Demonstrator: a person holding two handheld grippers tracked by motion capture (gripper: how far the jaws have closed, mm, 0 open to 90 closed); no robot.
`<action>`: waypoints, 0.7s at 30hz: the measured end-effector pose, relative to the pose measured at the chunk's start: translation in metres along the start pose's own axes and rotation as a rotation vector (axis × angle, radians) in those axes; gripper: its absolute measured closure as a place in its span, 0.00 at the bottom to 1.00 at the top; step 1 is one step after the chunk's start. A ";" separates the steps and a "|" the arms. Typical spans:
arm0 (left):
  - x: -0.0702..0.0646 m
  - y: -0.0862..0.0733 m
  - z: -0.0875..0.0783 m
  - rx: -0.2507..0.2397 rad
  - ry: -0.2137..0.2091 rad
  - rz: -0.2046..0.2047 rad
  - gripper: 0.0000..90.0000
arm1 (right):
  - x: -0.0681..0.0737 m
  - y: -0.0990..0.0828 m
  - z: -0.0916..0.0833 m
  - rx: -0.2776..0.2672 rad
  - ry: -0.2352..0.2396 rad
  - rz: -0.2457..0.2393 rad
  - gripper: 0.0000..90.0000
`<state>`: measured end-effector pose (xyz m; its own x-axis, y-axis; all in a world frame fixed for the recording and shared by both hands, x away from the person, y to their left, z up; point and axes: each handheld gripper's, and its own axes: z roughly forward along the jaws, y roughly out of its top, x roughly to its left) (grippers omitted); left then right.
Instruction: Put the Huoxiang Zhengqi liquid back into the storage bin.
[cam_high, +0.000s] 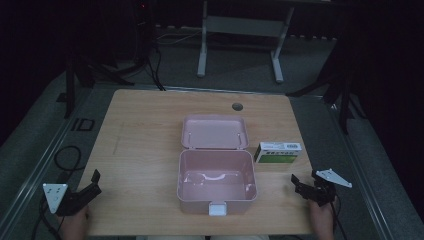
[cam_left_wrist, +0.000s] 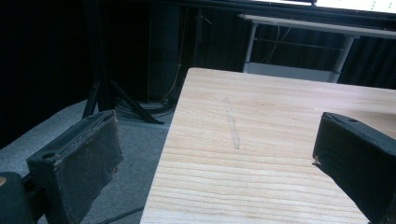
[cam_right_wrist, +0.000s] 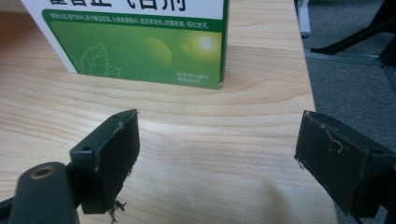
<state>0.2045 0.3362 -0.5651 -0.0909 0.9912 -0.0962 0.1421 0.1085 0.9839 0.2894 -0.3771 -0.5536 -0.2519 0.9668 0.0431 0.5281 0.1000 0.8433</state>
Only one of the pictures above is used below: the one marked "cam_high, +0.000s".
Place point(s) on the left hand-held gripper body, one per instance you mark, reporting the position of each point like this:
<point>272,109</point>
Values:
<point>65,200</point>

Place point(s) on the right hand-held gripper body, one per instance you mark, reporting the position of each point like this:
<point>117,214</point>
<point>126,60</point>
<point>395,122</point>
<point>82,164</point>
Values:
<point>321,190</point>

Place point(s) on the white green medicine box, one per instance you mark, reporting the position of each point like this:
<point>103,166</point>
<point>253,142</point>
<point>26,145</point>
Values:
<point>278,156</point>

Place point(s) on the pink plastic storage box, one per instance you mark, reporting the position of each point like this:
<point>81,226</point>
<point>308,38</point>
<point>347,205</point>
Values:
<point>216,186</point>

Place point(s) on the person's left hand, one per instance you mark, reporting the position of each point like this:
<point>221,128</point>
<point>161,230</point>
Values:
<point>76,226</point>

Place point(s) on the person's right hand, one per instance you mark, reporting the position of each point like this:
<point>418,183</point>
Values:
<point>322,220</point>

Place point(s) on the black tripod stand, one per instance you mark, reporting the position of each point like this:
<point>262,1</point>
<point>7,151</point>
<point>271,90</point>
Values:
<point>340,90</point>
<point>86,71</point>

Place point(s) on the metal floor rail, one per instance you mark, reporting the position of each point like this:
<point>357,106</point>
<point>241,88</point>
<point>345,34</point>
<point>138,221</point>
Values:
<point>358,173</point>
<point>36,176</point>

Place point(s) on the black floor bracket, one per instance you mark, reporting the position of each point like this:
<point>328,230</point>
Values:
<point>83,124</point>

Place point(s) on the white metal desk frame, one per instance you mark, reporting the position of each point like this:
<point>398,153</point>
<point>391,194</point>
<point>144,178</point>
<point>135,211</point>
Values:
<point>243,28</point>

